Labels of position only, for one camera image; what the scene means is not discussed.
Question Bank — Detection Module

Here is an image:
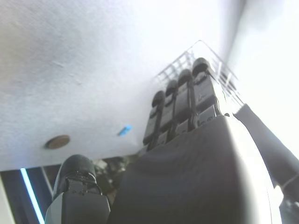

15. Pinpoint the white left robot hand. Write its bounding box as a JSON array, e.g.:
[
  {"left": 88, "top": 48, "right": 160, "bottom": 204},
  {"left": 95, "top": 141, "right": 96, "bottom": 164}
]
[{"left": 44, "top": 57, "right": 282, "bottom": 224}]

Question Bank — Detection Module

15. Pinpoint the blue block with two holes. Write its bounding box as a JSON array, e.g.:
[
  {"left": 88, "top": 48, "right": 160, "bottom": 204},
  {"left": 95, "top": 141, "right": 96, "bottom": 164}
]
[{"left": 116, "top": 125, "right": 133, "bottom": 137}]

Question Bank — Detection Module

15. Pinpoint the brown round disc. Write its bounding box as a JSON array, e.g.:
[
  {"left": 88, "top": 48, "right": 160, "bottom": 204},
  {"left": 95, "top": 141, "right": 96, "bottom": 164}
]
[{"left": 44, "top": 134, "right": 71, "bottom": 149}]

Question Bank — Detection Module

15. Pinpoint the robot column with light strip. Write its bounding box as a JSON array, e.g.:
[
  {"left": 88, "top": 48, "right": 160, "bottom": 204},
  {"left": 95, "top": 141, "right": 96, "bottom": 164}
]
[{"left": 0, "top": 166, "right": 61, "bottom": 224}]

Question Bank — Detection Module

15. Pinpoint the silver wire plate rack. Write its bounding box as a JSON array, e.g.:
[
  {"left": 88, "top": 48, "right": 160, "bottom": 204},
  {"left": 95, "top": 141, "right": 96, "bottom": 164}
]
[{"left": 151, "top": 39, "right": 245, "bottom": 107}]

